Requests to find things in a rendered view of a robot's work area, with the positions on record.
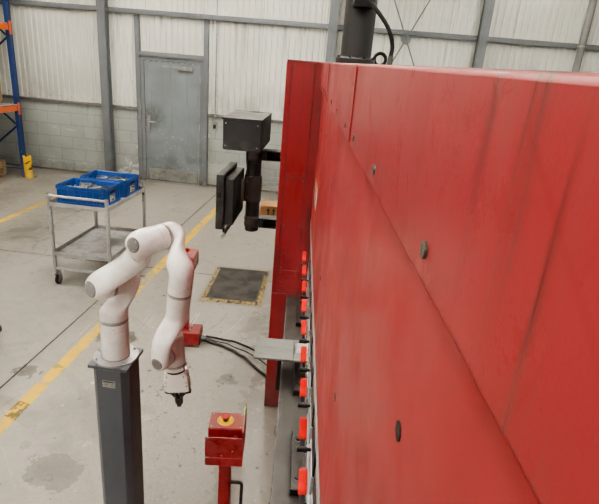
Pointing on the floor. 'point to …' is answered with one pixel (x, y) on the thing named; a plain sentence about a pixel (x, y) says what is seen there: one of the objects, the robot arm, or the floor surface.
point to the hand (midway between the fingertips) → (179, 400)
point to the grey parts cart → (90, 248)
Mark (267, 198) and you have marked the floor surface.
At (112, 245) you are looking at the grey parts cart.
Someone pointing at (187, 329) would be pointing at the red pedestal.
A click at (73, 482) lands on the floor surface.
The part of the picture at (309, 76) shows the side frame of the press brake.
